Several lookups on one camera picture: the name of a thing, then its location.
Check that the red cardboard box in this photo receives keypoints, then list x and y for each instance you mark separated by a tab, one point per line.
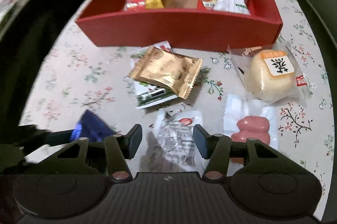
184	26

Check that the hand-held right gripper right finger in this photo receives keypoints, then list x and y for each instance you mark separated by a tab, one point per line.
199	141

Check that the blue white snack packet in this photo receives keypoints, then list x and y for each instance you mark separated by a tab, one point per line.
173	139

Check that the floral tablecloth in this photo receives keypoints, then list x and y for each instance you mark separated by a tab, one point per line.
65	76

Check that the green white snack packet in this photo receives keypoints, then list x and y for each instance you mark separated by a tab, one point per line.
150	97

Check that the golden brown cookie packet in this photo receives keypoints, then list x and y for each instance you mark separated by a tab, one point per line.
165	68

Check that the round pale pastry packet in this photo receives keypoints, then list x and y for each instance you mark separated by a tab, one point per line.
271	76

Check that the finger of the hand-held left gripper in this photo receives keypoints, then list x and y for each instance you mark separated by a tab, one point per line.
58	138

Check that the pink sausage packet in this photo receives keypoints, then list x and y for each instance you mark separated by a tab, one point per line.
250	126

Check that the dark blue foil snack packet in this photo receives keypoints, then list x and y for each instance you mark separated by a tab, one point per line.
92	125

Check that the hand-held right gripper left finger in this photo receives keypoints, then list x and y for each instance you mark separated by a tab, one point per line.
134	139

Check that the pink white plastic bag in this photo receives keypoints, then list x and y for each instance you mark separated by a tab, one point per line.
6	3

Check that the black side table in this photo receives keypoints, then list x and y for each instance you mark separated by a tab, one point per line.
31	42

